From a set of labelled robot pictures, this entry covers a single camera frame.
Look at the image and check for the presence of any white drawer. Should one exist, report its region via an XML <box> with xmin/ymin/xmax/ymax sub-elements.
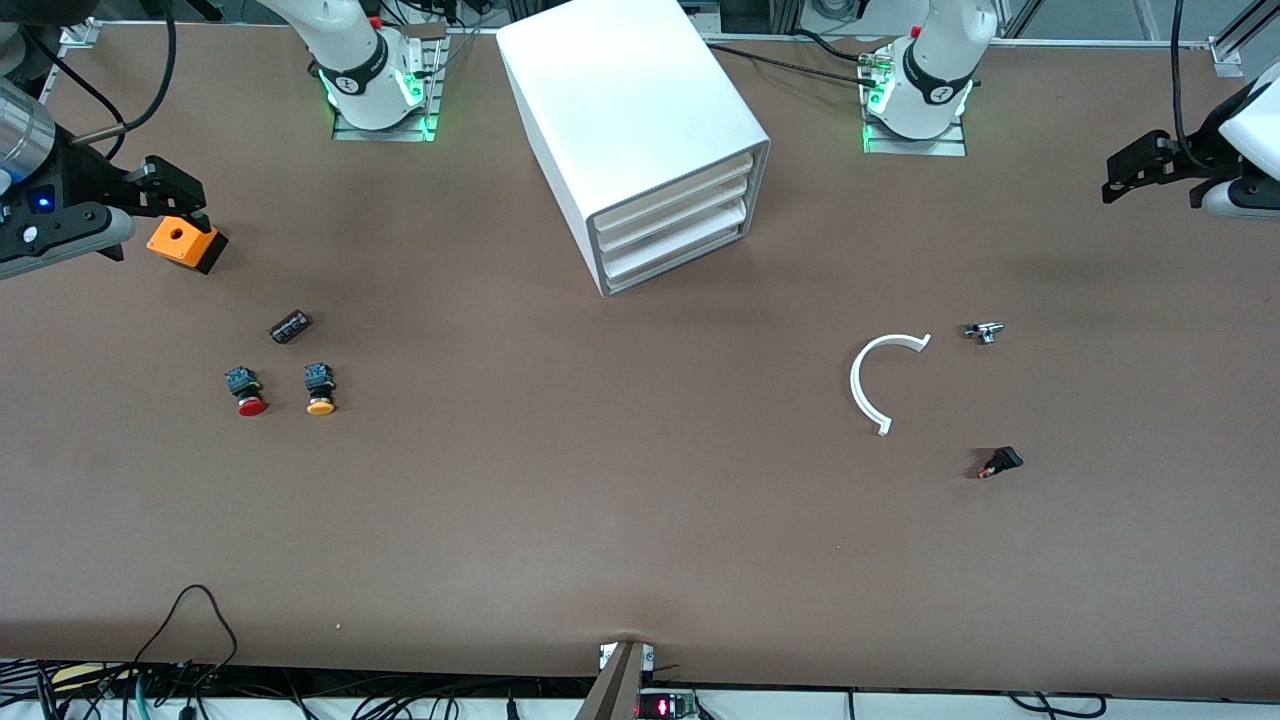
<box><xmin>605</xmin><ymin>218</ymin><xmax>746</xmax><ymax>294</ymax></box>
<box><xmin>603</xmin><ymin>197</ymin><xmax>749</xmax><ymax>276</ymax></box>
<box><xmin>595</xmin><ymin>155</ymin><xmax>754</xmax><ymax>234</ymax></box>
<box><xmin>598</xmin><ymin>177</ymin><xmax>751</xmax><ymax>254</ymax></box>

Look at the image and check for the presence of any red push button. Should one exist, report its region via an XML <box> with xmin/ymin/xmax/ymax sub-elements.
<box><xmin>224</xmin><ymin>366</ymin><xmax>269</xmax><ymax>418</ymax></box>

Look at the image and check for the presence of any yellow push button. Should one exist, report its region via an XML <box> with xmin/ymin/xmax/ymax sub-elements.
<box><xmin>304</xmin><ymin>362</ymin><xmax>338</xmax><ymax>417</ymax></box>

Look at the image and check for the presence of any white drawer cabinet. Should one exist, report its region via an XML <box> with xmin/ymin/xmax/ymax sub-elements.
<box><xmin>497</xmin><ymin>0</ymin><xmax>771</xmax><ymax>298</ymax></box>

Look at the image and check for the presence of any orange box with black base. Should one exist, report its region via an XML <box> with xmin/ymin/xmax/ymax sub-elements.
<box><xmin>147</xmin><ymin>212</ymin><xmax>229</xmax><ymax>276</ymax></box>

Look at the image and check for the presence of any white curved plastic strip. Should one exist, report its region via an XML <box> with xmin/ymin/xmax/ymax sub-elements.
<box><xmin>850</xmin><ymin>333</ymin><xmax>933</xmax><ymax>438</ymax></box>

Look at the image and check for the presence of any device with red display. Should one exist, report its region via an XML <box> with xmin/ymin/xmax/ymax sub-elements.
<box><xmin>637</xmin><ymin>690</ymin><xmax>701</xmax><ymax>720</ymax></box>

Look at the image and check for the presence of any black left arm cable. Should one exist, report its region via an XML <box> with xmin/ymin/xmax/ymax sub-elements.
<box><xmin>1170</xmin><ymin>0</ymin><xmax>1206</xmax><ymax>156</ymax></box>

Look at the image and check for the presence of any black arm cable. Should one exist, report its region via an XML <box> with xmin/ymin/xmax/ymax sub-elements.
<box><xmin>20</xmin><ymin>0</ymin><xmax>181</xmax><ymax>161</ymax></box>
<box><xmin>1170</xmin><ymin>0</ymin><xmax>1206</xmax><ymax>156</ymax></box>

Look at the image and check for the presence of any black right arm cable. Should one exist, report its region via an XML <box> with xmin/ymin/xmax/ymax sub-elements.
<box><xmin>20</xmin><ymin>0</ymin><xmax>181</xmax><ymax>161</ymax></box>

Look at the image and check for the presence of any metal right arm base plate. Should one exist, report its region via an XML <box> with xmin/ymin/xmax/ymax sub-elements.
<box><xmin>332</xmin><ymin>25</ymin><xmax>447</xmax><ymax>142</ymax></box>

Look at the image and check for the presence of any black table cable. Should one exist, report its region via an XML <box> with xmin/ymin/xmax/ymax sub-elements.
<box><xmin>795</xmin><ymin>28</ymin><xmax>881</xmax><ymax>66</ymax></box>
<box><xmin>710</xmin><ymin>43</ymin><xmax>881</xmax><ymax>86</ymax></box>

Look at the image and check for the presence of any black looped cable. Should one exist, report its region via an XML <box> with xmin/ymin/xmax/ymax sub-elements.
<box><xmin>130</xmin><ymin>585</ymin><xmax>241</xmax><ymax>691</ymax></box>

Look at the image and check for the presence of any brown camera post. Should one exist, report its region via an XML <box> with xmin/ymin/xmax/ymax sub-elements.
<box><xmin>575</xmin><ymin>640</ymin><xmax>656</xmax><ymax>720</ymax></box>

